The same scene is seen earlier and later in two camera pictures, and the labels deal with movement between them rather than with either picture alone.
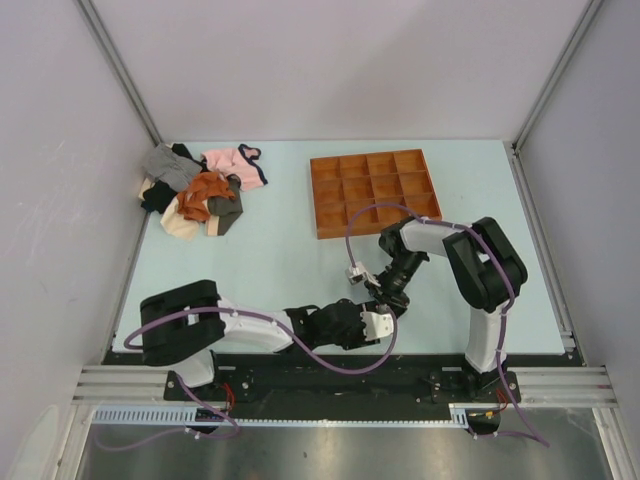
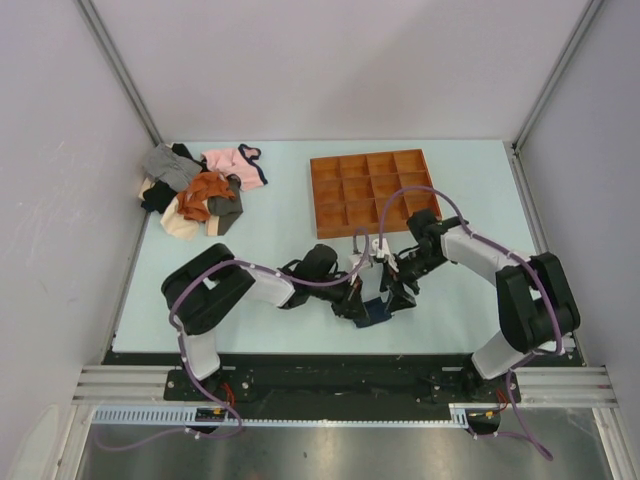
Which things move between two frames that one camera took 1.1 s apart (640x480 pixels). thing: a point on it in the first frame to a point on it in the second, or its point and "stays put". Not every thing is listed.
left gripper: [359, 339] to [350, 305]
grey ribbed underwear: [171, 168] stays put
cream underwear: [176, 224] stays put
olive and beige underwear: [224, 211] stays put
